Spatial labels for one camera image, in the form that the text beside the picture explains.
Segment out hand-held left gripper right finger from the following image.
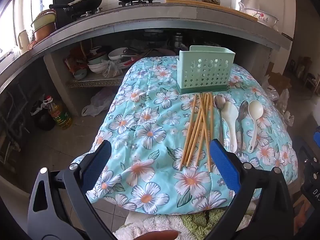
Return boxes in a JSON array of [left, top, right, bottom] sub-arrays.
[[202, 139, 294, 240]]

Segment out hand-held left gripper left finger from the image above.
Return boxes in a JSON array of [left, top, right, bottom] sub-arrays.
[[27, 139, 118, 240]]

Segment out bundle of wooden chopsticks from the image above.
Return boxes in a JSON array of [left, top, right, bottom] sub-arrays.
[[178, 92, 216, 173]]

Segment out white rice paddle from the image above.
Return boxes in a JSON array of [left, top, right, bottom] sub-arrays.
[[222, 102, 238, 153]]

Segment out metal spoon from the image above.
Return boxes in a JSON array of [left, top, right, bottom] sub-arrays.
[[236, 100, 249, 155], [214, 95, 227, 143]]

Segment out white plastic ladle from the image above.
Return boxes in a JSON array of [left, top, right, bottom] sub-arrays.
[[247, 100, 264, 153]]

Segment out green star-perforated utensil holder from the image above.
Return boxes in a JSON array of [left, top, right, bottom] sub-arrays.
[[176, 45, 236, 95]]

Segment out person's left hand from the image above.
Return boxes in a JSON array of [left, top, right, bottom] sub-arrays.
[[132, 229, 179, 240]]

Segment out yellow cooking oil bottle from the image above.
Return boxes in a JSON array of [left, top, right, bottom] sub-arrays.
[[43, 95, 73, 130]]

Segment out white plastic bag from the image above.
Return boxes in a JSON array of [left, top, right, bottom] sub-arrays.
[[81, 87, 118, 117]]

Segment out floral turquoise quilted blanket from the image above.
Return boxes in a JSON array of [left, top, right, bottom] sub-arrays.
[[74, 55, 299, 216]]

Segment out white and green fluffy robe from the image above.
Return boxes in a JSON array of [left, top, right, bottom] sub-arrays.
[[112, 206, 253, 240]]

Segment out metal shelf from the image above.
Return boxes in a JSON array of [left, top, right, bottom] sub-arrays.
[[66, 75, 126, 89]]

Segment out blue bowl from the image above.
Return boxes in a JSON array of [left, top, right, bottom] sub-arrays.
[[73, 68, 88, 80]]

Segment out cardboard box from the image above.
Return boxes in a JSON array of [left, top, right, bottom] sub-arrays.
[[264, 70, 292, 91]]

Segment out clear plastic bag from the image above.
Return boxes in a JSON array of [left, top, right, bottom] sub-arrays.
[[101, 59, 123, 79]]

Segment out stack of white bowls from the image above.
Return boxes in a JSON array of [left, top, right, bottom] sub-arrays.
[[87, 60, 107, 74]]

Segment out white bowl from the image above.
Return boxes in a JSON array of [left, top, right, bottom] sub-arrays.
[[108, 48, 129, 61]]

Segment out steel pots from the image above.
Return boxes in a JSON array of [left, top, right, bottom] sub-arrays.
[[172, 32, 184, 48]]

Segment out copper-coloured basin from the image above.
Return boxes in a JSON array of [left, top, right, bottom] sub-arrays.
[[32, 21, 57, 42]]

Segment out cream mug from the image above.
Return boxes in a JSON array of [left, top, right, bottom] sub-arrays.
[[17, 29, 29, 53]]

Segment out green basin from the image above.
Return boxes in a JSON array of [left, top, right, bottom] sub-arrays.
[[31, 12, 57, 30]]

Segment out wooden cutting board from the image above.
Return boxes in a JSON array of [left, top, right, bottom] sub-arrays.
[[165, 0, 258, 22]]

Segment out gas stove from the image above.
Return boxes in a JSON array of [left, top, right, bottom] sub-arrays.
[[64, 0, 163, 21]]

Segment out concrete kitchen counter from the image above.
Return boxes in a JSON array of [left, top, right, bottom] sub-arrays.
[[0, 0, 294, 95]]

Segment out black wok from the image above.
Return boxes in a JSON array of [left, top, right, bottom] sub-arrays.
[[49, 0, 103, 16]]

